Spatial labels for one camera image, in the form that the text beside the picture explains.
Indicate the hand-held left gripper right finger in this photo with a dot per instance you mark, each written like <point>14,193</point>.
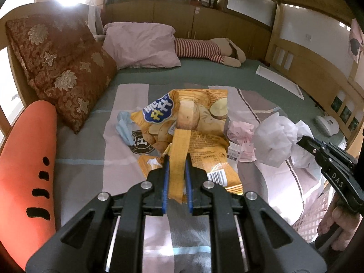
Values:
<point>188,187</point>

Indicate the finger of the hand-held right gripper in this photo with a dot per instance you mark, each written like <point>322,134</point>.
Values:
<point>342,153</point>
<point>312,146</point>

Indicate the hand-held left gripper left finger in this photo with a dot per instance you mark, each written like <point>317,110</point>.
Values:
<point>165,187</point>

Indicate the white plastic bag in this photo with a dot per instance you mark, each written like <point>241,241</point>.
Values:
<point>275,139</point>

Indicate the pink paper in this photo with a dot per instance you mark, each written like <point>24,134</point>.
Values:
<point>241,139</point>

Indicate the yellow potato chip bag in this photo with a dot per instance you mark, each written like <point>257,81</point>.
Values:
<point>196,113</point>

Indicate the blue face mask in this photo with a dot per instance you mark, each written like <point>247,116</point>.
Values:
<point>123,125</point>

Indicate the person's right hand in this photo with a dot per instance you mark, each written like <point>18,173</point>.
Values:
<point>344,224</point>

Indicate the white handheld appliance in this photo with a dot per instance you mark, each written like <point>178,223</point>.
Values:
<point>327,125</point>

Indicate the striped patchwork blanket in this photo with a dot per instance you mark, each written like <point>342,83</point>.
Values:
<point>119,170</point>

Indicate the white flat panel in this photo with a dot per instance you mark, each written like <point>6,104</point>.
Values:
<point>280,81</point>

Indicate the wooden bed with green sheet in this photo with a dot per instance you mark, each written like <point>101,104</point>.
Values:
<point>241,71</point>

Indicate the striped plush doll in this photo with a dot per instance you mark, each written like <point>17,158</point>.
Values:
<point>199,48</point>

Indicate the orange carrot pillow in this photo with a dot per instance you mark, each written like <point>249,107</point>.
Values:
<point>25,176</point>

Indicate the pink pillow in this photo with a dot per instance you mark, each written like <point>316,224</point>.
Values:
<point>139,45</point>

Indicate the brown floral cushion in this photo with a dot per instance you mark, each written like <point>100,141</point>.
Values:
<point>65,71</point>

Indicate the pink wall sticker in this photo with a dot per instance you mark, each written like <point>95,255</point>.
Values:
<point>355,41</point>

